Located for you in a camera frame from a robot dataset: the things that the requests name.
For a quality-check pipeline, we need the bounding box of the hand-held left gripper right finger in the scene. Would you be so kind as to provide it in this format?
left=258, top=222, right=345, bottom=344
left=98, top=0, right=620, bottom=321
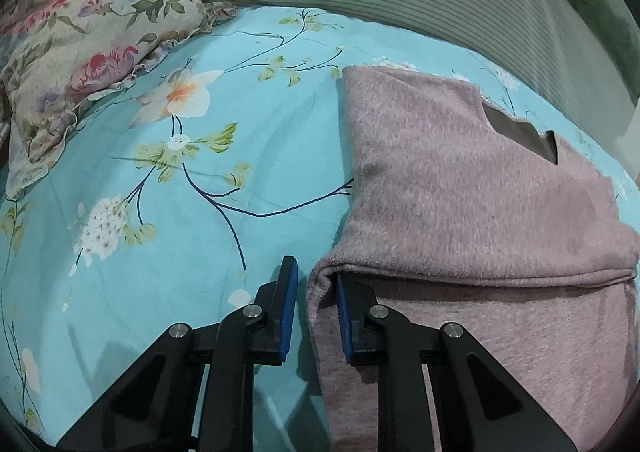
left=336, top=273, right=582, bottom=452

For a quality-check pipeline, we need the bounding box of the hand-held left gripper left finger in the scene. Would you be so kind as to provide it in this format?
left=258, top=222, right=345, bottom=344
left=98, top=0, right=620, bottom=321
left=56, top=255, right=299, bottom=452

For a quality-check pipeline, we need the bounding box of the pink knit sweater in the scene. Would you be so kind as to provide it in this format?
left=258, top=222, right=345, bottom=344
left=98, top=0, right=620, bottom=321
left=306, top=66, right=640, bottom=452

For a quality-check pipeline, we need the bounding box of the turquoise floral bed sheet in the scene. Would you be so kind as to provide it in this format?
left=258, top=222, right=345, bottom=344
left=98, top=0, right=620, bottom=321
left=0, top=6, right=640, bottom=448

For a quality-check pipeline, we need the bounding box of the floral ruffled pillow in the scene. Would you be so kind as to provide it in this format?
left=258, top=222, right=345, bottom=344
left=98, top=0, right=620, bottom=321
left=0, top=0, right=236, bottom=197

